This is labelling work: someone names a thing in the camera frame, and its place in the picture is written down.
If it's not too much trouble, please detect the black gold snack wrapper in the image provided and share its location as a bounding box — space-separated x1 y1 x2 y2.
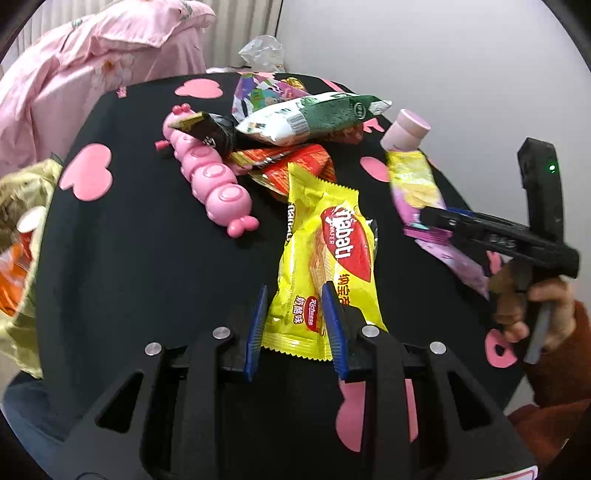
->
167 111 235 158

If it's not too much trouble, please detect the black pink heart table mat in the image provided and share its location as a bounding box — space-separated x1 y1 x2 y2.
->
34 71 532 480

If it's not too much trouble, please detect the red sleeve right forearm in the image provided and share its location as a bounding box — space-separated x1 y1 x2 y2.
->
509 302 591 471

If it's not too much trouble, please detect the pink caterpillar toy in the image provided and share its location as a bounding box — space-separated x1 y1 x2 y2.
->
155 103 259 238

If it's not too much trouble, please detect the red orange snack packet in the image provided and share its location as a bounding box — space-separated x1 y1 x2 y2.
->
228 144 337 199

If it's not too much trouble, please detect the green white snack bag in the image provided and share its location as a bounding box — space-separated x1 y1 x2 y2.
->
235 92 392 146

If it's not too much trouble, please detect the person's right hand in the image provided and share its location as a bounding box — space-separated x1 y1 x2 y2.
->
489 264 576 352

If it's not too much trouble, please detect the person's blue jeans leg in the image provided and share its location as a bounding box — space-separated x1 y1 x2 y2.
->
2 372 72 471

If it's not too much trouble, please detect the yellow plastic trash bag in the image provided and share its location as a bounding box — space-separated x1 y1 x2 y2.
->
1 159 62 379

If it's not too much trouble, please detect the colourful purple snack packet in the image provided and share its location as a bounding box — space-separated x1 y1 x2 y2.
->
231 73 308 122

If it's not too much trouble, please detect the gold candy wrapper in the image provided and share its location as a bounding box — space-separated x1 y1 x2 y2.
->
283 77 307 91

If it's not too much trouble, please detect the yellow wafer snack packet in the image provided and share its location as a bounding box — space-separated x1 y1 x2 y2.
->
263 164 386 361

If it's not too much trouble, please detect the pink floral duvet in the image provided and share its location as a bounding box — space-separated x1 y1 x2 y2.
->
1 1 215 174

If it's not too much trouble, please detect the white plastic bag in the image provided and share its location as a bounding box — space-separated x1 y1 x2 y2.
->
238 35 284 73

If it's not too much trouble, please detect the pink long snack wrapper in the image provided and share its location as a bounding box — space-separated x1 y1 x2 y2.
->
387 150 489 299

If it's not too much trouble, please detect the pink cylindrical bottle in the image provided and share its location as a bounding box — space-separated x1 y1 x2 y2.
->
381 109 431 152

